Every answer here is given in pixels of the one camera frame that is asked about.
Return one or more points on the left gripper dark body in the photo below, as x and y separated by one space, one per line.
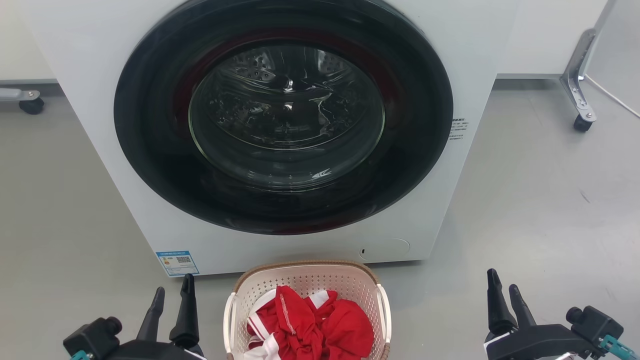
150 351

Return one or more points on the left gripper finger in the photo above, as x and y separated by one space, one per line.
151 317
186 315

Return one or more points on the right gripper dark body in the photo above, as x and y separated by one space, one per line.
540 342

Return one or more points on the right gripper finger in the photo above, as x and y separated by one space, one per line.
500 307
522 310

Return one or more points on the beige perforated laundry basket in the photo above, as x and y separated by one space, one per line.
310 275

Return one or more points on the blue energy label sticker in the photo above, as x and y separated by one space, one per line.
177 263

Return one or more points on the round white filter cover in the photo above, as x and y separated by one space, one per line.
385 248

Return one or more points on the red and white garment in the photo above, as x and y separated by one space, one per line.
345 325

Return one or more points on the round black washer door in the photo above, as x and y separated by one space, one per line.
150 150

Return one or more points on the small printed text sticker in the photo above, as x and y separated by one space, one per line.
458 129

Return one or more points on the black caster wheel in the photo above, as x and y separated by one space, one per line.
32 106
583 123

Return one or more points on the white front-load washing machine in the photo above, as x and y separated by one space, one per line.
90 100

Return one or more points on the steel washer drum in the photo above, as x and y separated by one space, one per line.
260 90

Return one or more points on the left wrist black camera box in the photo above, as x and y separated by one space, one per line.
92 337

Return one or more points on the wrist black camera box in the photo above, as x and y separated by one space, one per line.
92 337
597 322

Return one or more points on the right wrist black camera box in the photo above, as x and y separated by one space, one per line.
597 322

